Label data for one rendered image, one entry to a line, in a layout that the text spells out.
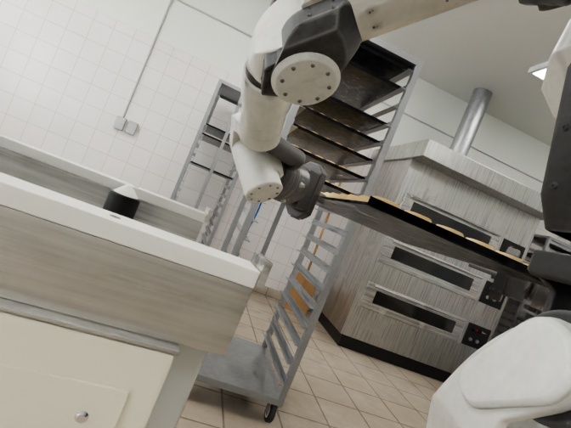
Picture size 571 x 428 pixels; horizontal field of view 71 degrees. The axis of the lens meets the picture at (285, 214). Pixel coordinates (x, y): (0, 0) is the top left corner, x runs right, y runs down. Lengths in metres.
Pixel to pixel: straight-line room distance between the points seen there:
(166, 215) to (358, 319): 3.43
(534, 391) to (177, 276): 0.34
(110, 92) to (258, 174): 4.04
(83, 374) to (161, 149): 4.25
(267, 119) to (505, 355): 0.39
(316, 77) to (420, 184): 3.49
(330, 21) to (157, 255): 0.29
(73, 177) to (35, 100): 4.28
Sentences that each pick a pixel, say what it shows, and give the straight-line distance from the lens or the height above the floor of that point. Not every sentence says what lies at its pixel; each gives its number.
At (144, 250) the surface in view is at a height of 0.89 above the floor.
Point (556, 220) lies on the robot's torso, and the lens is 0.51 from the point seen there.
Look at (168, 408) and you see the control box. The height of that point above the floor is 0.78.
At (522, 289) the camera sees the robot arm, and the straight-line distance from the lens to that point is 0.99.
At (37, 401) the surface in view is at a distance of 0.28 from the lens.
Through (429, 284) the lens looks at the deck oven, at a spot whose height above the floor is 0.84.
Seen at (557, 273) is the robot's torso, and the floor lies 0.99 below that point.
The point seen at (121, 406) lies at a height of 0.80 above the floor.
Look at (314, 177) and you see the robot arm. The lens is 0.82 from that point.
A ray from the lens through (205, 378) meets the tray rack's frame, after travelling 1.94.
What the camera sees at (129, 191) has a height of 0.90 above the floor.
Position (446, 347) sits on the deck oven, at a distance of 4.39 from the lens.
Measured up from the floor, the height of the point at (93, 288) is 0.86.
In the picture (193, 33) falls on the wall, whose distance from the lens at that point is 4.71.
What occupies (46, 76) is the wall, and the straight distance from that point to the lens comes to 4.83.
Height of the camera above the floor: 0.94
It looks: level
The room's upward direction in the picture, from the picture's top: 22 degrees clockwise
